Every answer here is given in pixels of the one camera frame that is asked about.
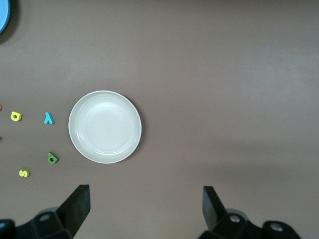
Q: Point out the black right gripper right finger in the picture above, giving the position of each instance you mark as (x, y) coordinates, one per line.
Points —
(214, 211)

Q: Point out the brown table cover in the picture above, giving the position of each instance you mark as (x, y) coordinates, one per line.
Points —
(224, 74)

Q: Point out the blue round plate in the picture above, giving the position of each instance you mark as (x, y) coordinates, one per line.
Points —
(3, 15)

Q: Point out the beige round plate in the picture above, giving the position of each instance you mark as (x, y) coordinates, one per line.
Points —
(104, 127)

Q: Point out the lime foam letter s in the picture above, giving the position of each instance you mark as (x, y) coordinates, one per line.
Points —
(24, 173)

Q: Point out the teal foam letter y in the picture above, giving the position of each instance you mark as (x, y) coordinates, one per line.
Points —
(47, 116)

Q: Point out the yellow letter d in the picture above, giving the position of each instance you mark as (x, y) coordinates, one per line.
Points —
(19, 117)

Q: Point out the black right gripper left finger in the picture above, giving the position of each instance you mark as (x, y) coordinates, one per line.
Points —
(72, 211)

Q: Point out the green foam letter p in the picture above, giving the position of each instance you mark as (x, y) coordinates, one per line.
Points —
(55, 160)

